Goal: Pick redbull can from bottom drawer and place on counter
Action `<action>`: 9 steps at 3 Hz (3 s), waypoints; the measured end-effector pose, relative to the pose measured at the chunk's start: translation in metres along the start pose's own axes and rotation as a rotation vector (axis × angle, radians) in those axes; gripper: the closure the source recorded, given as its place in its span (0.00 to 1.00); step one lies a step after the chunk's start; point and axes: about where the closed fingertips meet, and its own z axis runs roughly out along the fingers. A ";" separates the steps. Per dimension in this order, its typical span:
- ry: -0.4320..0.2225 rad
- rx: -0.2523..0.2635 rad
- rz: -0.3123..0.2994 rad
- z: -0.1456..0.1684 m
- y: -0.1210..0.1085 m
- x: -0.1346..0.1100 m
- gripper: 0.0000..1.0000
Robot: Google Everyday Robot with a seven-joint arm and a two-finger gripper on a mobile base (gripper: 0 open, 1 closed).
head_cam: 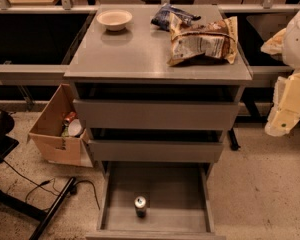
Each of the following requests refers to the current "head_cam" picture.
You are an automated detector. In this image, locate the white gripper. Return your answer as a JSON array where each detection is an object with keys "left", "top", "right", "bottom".
[{"left": 261, "top": 28, "right": 300, "bottom": 137}]

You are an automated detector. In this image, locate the redbull can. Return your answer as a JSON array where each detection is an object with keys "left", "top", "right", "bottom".
[{"left": 134, "top": 196, "right": 147, "bottom": 218}]

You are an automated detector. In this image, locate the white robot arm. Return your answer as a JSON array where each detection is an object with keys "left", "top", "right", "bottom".
[{"left": 261, "top": 10, "right": 300, "bottom": 137}]

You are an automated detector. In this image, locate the grey drawer cabinet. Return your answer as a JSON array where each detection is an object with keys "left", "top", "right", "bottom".
[{"left": 65, "top": 5, "right": 252, "bottom": 170}]

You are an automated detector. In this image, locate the grey bottom drawer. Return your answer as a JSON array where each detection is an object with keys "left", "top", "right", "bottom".
[{"left": 86, "top": 162, "right": 226, "bottom": 240}]

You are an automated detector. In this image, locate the grey drawer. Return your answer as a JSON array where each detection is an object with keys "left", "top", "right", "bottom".
[
  {"left": 74, "top": 83, "right": 239, "bottom": 131},
  {"left": 89, "top": 129, "right": 223, "bottom": 163},
  {"left": 86, "top": 162, "right": 226, "bottom": 240}
]

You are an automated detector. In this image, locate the grey middle drawer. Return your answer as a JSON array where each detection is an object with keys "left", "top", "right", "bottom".
[{"left": 89, "top": 129, "right": 223, "bottom": 163}]

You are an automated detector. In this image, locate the grey top drawer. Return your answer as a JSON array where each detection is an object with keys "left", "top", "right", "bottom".
[{"left": 74, "top": 83, "right": 239, "bottom": 131}]

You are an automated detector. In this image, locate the red can in box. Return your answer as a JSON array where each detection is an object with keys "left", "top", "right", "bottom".
[{"left": 63, "top": 111, "right": 77, "bottom": 126}]

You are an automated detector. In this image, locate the grey chair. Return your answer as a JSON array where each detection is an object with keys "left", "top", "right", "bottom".
[{"left": 248, "top": 11, "right": 300, "bottom": 69}]

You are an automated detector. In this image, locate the brown chip bag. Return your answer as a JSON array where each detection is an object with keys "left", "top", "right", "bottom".
[{"left": 168, "top": 13, "right": 238, "bottom": 66}]

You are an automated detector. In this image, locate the blue chip bag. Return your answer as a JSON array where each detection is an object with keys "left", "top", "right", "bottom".
[{"left": 151, "top": 3, "right": 201, "bottom": 31}]

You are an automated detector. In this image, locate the white bowl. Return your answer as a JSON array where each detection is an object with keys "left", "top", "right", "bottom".
[{"left": 97, "top": 10, "right": 132, "bottom": 32}]

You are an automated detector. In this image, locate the white cup in box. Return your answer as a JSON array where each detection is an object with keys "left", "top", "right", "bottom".
[{"left": 68, "top": 119, "right": 83, "bottom": 137}]

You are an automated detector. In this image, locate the cardboard box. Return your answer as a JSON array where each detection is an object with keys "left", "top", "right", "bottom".
[{"left": 28, "top": 84, "right": 93, "bottom": 167}]

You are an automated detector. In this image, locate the black stand leg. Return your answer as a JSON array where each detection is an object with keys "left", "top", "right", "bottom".
[{"left": 0, "top": 177, "right": 76, "bottom": 240}]

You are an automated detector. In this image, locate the black chair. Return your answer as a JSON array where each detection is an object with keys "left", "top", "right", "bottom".
[{"left": 0, "top": 111, "right": 19, "bottom": 163}]

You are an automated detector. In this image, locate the black floor cable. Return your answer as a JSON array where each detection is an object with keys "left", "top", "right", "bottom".
[{"left": 0, "top": 143, "right": 101, "bottom": 212}]

